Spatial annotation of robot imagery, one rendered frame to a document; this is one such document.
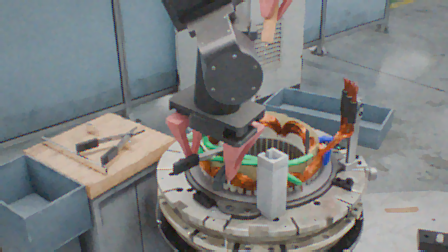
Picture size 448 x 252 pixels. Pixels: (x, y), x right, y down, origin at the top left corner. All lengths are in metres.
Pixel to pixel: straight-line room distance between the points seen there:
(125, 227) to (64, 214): 0.15
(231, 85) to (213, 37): 0.05
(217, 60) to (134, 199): 0.50
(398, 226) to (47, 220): 0.77
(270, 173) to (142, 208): 0.37
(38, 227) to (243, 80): 0.44
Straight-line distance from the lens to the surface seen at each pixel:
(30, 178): 0.98
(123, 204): 0.90
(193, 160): 0.65
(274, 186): 0.64
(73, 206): 0.83
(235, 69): 0.47
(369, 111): 1.10
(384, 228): 1.21
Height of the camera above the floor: 1.51
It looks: 27 degrees down
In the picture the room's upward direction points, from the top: 1 degrees counter-clockwise
